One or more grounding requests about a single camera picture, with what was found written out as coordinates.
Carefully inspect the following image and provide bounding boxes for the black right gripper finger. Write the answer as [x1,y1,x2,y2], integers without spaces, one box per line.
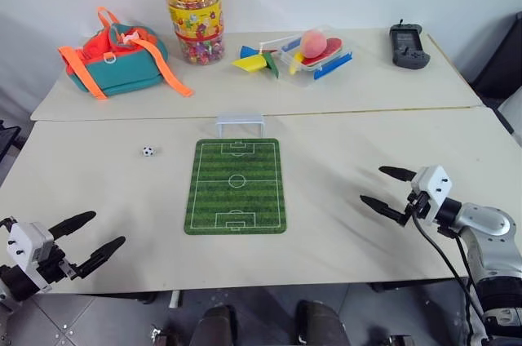
[359,194,409,228]
[378,165,418,183]

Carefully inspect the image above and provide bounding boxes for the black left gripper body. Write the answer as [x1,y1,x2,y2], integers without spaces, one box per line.
[38,244,79,282]

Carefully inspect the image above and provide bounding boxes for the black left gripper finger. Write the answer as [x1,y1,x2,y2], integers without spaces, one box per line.
[48,211,97,240]
[74,236,126,280]

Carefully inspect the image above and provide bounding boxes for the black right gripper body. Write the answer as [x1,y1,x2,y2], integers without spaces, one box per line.
[404,189,431,219]

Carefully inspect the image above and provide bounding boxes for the green soccer field mat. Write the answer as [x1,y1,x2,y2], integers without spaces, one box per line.
[184,138,288,237]

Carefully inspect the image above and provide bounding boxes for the black object at table side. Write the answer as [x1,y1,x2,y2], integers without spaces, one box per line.
[0,120,22,164]

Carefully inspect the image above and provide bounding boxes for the dark grey game controller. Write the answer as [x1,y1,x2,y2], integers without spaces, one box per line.
[388,18,431,70]

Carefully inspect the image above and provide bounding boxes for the dark rounded shape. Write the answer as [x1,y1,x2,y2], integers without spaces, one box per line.
[294,299,348,346]
[194,304,238,346]

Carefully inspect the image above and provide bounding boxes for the clear plastic box blue latches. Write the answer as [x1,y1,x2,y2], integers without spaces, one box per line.
[259,24,355,90]

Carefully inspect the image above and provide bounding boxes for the pink peach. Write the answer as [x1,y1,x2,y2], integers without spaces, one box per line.
[300,29,329,58]

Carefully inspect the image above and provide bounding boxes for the teal orange fabric bag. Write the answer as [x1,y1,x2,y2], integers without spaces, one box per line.
[57,7,194,101]

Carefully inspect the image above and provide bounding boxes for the candy jar with orange lid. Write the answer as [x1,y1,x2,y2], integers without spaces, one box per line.
[159,0,226,67]

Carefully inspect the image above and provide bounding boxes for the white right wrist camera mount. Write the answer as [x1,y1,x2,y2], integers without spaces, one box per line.
[409,164,454,226]

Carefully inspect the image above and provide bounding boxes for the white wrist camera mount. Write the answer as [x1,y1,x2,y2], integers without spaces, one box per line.
[7,221,56,294]
[409,164,454,226]

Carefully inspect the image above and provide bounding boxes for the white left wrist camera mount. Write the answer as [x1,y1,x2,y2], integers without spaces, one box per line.
[7,221,56,294]

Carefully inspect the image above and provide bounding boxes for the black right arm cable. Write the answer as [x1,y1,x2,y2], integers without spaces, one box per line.
[410,206,490,346]

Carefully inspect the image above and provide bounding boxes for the small white goal frame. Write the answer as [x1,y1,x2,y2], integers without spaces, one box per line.
[215,113,267,140]

